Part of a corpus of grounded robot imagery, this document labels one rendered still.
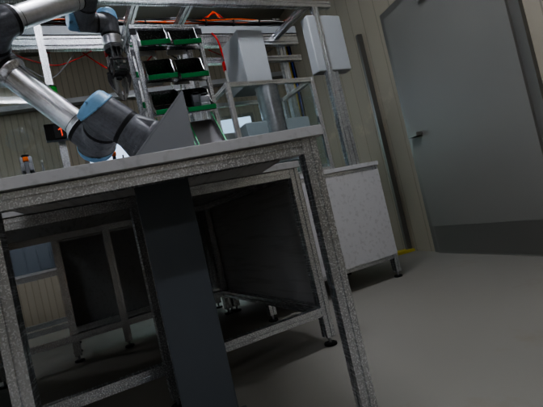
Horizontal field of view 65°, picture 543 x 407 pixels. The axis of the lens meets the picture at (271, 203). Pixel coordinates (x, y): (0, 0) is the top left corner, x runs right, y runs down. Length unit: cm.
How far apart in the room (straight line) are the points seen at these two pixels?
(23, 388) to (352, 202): 235
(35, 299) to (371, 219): 403
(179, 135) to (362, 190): 201
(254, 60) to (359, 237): 143
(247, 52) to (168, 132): 193
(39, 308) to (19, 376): 456
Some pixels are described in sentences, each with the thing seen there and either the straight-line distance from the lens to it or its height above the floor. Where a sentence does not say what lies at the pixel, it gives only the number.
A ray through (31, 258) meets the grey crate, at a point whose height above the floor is 73.
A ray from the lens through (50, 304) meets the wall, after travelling 571.
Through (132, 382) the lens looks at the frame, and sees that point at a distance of 177.
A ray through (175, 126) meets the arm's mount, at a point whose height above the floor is 95.
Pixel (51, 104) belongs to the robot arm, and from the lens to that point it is 158.
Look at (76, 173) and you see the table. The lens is 112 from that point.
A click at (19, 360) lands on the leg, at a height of 45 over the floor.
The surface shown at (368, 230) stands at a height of 38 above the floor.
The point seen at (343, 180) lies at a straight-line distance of 302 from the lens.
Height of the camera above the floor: 64
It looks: 2 degrees up
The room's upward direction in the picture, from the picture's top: 13 degrees counter-clockwise
